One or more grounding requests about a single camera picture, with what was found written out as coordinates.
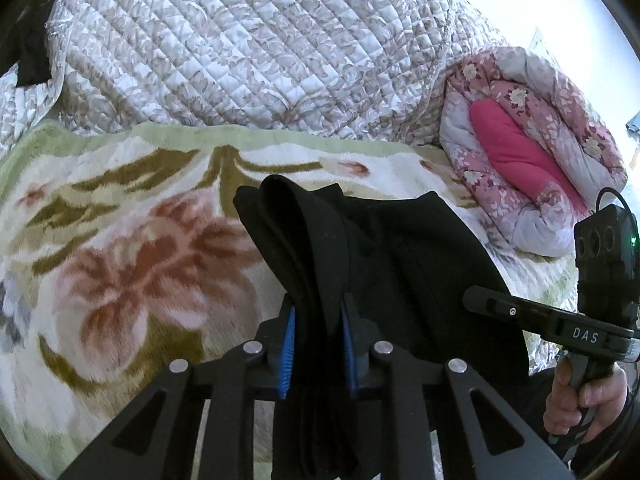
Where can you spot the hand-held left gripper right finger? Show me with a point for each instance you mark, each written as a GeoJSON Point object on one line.
{"type": "Point", "coordinates": [351, 355]}

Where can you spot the dark cloth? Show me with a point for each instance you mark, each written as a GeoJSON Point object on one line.
{"type": "Point", "coordinates": [35, 45]}

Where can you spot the beige white quilted comforter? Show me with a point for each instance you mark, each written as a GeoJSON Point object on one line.
{"type": "Point", "coordinates": [250, 50]}

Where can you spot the blue object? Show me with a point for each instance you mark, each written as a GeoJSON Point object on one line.
{"type": "Point", "coordinates": [634, 124]}

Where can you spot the person's right hand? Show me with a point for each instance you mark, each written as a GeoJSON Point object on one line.
{"type": "Point", "coordinates": [607, 400]}

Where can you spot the black pants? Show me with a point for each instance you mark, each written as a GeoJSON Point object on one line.
{"type": "Point", "coordinates": [400, 260]}

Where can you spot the magenta pillow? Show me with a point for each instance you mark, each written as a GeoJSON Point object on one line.
{"type": "Point", "coordinates": [515, 150]}

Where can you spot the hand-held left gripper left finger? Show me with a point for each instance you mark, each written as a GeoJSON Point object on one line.
{"type": "Point", "coordinates": [287, 355]}

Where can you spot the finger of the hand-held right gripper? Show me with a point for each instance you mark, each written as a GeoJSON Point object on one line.
{"type": "Point", "coordinates": [505, 307]}

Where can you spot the cream floral blanket green border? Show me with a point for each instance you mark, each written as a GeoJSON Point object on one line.
{"type": "Point", "coordinates": [125, 260]}

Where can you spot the pink floral folded quilt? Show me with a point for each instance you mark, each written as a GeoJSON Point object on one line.
{"type": "Point", "coordinates": [550, 90]}

